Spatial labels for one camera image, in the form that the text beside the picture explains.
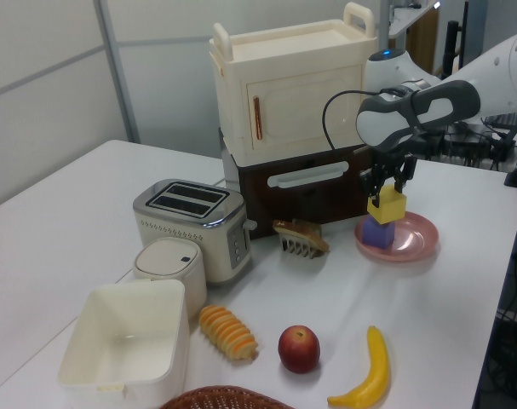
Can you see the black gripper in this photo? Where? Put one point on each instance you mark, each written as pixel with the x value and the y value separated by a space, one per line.
pixel 392 157

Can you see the yellow cube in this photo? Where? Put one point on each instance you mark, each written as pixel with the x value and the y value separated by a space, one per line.
pixel 388 211

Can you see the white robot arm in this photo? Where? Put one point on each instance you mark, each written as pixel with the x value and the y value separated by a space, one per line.
pixel 454 98

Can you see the purple cube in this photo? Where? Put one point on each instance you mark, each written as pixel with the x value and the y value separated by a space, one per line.
pixel 379 236

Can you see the pink plate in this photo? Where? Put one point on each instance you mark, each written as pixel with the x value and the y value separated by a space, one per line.
pixel 415 238

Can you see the dark brown drawer unit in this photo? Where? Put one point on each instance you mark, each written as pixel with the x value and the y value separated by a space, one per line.
pixel 309 204

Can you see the brown toast slice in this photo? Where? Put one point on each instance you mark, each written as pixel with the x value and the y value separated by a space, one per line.
pixel 302 234

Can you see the brown toast rack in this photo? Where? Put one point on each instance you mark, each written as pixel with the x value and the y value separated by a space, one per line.
pixel 298 250

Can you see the cream toy cabinet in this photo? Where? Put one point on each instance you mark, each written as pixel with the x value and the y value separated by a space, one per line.
pixel 292 85

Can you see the black monitor pole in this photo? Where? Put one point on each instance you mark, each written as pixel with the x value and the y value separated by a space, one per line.
pixel 454 42

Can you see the yellow banana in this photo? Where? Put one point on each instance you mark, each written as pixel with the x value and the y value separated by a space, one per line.
pixel 375 366

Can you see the red apple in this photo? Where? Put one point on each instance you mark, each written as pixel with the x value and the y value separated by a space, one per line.
pixel 298 349

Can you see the chrome and cream toaster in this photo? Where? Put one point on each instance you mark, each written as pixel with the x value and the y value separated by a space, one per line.
pixel 190 230

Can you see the orange striped bread roll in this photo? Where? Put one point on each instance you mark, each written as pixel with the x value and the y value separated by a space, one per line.
pixel 228 334

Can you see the small white lidded bin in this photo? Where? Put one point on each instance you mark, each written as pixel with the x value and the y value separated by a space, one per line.
pixel 168 266

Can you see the brown wicker basket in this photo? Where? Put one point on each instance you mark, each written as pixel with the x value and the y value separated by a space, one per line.
pixel 224 398

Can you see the white square plastic container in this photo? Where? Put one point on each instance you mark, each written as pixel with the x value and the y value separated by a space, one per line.
pixel 126 336

